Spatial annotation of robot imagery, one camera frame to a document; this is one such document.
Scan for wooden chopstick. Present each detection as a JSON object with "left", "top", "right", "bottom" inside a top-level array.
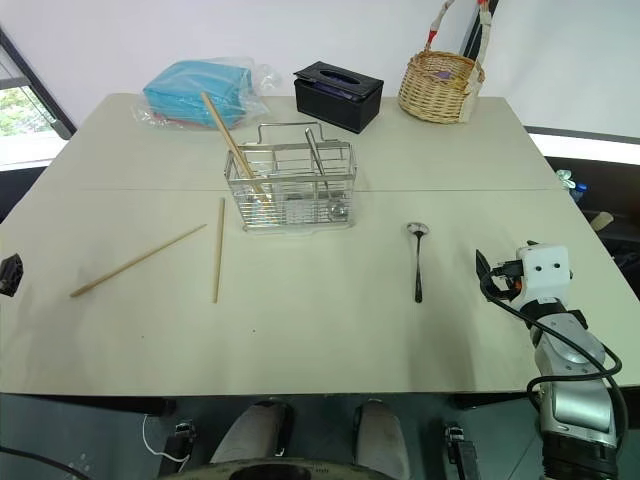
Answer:
[
  {"left": 69, "top": 223, "right": 208, "bottom": 299},
  {"left": 212, "top": 197, "right": 227, "bottom": 305},
  {"left": 200, "top": 91, "right": 274, "bottom": 214}
]

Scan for black clamp under table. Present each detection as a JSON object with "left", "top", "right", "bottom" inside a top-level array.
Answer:
[
  {"left": 166, "top": 418, "right": 197, "bottom": 462},
  {"left": 441, "top": 422, "right": 482, "bottom": 480}
]

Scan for dark window frame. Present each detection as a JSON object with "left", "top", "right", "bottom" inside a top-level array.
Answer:
[{"left": 0, "top": 23, "right": 79, "bottom": 169}]

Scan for black tissue box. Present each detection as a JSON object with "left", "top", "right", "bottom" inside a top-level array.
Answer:
[{"left": 292, "top": 61, "right": 387, "bottom": 135}]

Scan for plastic bottle with blue cap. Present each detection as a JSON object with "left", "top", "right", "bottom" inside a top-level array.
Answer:
[{"left": 553, "top": 168, "right": 590, "bottom": 202}]

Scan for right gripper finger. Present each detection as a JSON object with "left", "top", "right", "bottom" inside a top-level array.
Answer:
[
  {"left": 475, "top": 248, "right": 497, "bottom": 282},
  {"left": 481, "top": 278, "right": 512, "bottom": 302}
]

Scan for dark rounded robot body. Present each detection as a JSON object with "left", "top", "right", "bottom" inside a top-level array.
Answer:
[{"left": 172, "top": 455, "right": 417, "bottom": 480}]

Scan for blue cloths in plastic bag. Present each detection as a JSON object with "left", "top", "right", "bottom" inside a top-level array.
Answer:
[{"left": 130, "top": 58, "right": 284, "bottom": 133}]

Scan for wire metal cutlery basket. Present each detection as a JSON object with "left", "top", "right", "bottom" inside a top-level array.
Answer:
[{"left": 224, "top": 122, "right": 360, "bottom": 234}]

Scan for thin white cable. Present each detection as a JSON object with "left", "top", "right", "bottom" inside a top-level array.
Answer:
[{"left": 141, "top": 412, "right": 190, "bottom": 462}]

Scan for grey rounded robot foot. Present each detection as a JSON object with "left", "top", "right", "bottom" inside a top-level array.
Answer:
[
  {"left": 352, "top": 398, "right": 412, "bottom": 480},
  {"left": 208, "top": 399, "right": 294, "bottom": 465}
]

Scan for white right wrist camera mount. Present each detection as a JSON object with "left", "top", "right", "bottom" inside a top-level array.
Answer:
[{"left": 515, "top": 242, "right": 575, "bottom": 304}]

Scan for black floor cable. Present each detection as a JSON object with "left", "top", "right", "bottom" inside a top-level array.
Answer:
[{"left": 0, "top": 446, "right": 97, "bottom": 480}]

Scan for metal spoon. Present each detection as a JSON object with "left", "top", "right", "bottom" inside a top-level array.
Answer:
[
  {"left": 304, "top": 127, "right": 350, "bottom": 222},
  {"left": 405, "top": 221, "right": 433, "bottom": 305}
]

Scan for wicker basket with handle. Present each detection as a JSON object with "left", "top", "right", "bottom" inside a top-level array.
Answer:
[{"left": 397, "top": 0, "right": 497, "bottom": 126}]

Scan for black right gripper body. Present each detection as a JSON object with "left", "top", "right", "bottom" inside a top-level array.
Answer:
[{"left": 491, "top": 258, "right": 524, "bottom": 302}]

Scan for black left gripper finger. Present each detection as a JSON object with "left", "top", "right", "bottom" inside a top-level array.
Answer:
[{"left": 0, "top": 253, "right": 26, "bottom": 298}]

